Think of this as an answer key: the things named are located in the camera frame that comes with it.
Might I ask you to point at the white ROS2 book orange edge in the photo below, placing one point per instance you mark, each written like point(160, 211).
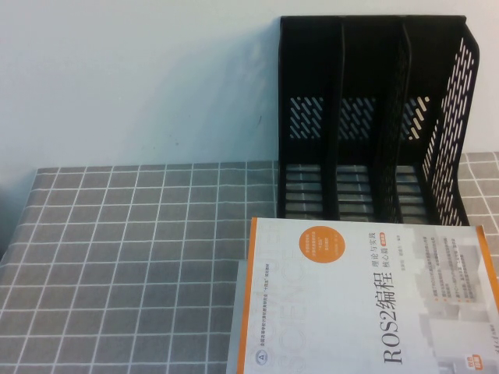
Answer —
point(351, 311)

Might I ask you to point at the black three-slot book stand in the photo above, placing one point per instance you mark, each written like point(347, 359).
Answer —
point(358, 78)

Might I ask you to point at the grey checked tablecloth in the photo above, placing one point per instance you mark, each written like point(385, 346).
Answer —
point(117, 253)

